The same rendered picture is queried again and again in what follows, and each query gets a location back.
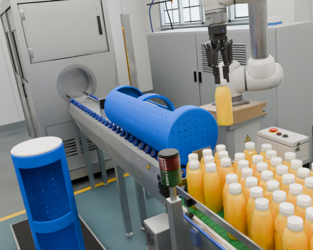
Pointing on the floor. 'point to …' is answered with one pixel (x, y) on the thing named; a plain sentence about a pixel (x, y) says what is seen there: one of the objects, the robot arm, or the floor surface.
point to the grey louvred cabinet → (183, 52)
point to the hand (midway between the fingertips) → (221, 75)
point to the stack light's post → (176, 224)
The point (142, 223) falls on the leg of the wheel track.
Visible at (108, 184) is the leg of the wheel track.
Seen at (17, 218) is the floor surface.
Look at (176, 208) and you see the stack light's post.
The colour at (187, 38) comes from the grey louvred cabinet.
